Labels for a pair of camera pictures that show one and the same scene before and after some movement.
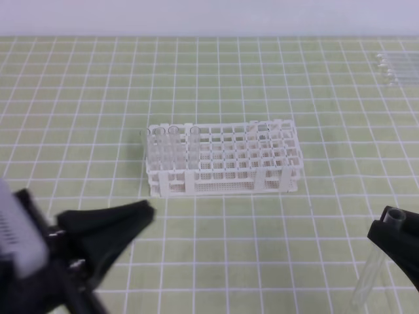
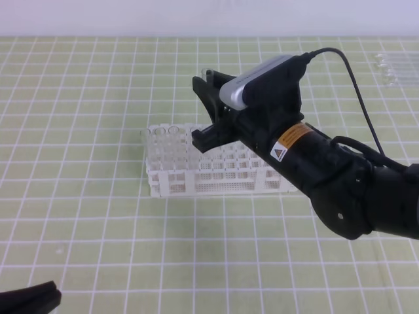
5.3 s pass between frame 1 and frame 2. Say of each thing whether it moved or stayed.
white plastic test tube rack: stayed
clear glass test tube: moved
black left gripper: moved
